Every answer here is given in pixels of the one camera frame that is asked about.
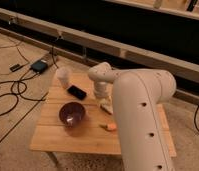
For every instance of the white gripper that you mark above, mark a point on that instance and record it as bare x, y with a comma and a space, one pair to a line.
100, 91

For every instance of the white sponge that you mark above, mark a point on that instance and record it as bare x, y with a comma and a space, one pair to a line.
107, 108

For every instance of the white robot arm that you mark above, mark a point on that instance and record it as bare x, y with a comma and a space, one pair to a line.
135, 96

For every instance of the orange toy carrot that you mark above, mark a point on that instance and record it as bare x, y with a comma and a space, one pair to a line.
109, 127

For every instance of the black smartphone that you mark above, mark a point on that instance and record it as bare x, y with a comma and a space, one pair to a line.
77, 92

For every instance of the purple bowl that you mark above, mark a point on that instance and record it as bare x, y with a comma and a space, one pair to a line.
72, 113

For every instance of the white paper cup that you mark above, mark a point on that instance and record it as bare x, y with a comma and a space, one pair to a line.
63, 75

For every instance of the black power adapter box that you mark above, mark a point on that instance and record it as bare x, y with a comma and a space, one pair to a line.
39, 66

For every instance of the small black device on floor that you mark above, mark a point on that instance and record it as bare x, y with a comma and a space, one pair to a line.
15, 67

